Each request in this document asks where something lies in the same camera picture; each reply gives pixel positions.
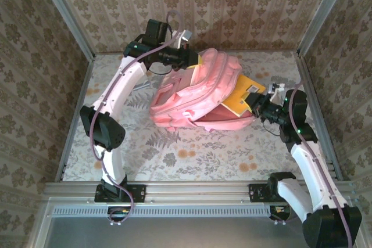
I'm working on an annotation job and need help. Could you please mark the yellow paperback book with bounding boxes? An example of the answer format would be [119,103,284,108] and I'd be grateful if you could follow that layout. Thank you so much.
[222,73,267,118]

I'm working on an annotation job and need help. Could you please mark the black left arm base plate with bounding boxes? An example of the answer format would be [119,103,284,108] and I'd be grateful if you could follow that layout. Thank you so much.
[94,184,146,203]

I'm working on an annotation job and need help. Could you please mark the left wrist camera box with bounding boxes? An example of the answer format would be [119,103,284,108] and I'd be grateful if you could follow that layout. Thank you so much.
[174,29,194,51]

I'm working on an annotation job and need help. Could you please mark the grey metal shelf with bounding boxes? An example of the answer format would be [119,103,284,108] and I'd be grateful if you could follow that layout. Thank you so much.
[43,215,360,248]

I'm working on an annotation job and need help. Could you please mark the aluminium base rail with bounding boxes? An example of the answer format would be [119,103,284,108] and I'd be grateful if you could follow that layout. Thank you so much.
[43,181,357,206]

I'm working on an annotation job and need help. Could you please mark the pink backpack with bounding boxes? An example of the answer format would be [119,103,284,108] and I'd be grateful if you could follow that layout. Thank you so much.
[149,49,256,132]

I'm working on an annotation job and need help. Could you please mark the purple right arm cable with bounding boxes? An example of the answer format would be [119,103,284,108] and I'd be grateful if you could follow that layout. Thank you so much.
[270,82,354,248]

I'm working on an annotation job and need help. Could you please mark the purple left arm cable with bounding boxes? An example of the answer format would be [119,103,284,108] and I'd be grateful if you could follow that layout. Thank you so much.
[89,9,184,226]

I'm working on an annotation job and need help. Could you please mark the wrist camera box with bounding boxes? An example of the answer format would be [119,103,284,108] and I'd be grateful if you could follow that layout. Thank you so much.
[174,29,194,51]
[268,82,287,102]

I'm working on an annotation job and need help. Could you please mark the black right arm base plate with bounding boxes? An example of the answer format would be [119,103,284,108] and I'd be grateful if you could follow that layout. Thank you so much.
[249,183,303,203]

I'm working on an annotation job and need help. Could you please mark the grey slotted cable duct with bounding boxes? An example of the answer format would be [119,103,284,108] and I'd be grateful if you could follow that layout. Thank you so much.
[52,204,271,217]

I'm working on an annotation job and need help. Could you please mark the aluminium frame post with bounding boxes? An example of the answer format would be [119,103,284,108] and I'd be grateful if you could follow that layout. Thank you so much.
[296,0,356,56]
[34,0,96,60]

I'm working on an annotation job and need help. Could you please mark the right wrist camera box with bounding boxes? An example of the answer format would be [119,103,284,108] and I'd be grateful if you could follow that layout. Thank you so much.
[268,82,287,102]

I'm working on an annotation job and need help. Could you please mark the floral tablecloth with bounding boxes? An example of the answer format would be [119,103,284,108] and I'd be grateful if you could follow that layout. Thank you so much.
[62,52,335,182]

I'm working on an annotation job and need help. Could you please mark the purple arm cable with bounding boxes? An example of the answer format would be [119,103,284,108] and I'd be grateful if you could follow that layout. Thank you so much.
[89,9,184,226]
[270,82,354,248]

